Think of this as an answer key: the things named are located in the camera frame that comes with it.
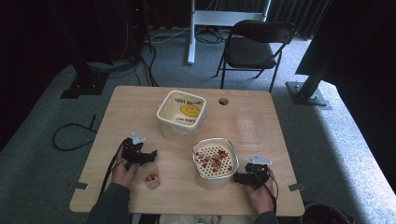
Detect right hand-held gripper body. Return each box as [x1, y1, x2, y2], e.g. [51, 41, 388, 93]
[244, 154, 274, 190]

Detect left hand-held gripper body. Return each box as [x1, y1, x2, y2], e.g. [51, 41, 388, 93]
[120, 132, 148, 171]

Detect clear plastic cup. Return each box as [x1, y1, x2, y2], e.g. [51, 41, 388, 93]
[141, 162, 162, 189]

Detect cream strainer bowl metal rim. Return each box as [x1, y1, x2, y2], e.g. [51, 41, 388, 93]
[191, 137, 240, 190]

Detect cream square smiley container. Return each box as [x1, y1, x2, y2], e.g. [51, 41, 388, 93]
[156, 90, 207, 147]

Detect person's left hand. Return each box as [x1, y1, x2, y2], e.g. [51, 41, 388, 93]
[111, 148, 140, 189]

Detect person's right hand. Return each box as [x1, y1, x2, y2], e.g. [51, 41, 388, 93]
[244, 167, 276, 216]

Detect pile of red dried berries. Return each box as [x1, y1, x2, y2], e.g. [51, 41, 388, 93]
[197, 148, 233, 173]

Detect person's light trousers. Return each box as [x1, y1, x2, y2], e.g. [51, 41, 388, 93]
[159, 214, 257, 224]

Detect dark red round bin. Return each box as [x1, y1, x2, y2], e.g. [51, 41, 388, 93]
[300, 201, 355, 224]

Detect black stand with square base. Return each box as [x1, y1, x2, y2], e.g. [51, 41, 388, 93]
[46, 0, 110, 100]

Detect black stand with grey base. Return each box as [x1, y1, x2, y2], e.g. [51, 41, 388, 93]
[285, 55, 333, 111]

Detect black folding chair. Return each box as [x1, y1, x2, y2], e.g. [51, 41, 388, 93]
[215, 19, 298, 93]

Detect black equipment box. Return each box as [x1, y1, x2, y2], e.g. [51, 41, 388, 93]
[122, 0, 148, 61]

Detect dark curtain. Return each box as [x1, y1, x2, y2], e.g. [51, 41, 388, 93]
[267, 0, 332, 40]

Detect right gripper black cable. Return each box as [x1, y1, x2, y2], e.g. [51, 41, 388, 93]
[253, 171, 279, 216]

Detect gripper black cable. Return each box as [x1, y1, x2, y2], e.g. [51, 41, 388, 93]
[253, 171, 279, 216]
[98, 139, 129, 200]

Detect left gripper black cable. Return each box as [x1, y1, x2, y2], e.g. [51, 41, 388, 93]
[98, 139, 129, 200]

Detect black looped floor cable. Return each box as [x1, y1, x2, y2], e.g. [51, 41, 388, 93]
[52, 114, 98, 152]

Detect bundle of black floor cables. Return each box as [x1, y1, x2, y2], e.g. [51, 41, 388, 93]
[87, 27, 161, 88]

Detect white floor cable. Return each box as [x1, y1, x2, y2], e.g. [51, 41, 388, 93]
[145, 25, 225, 45]

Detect white desk frame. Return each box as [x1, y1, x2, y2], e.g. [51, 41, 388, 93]
[187, 0, 272, 65]

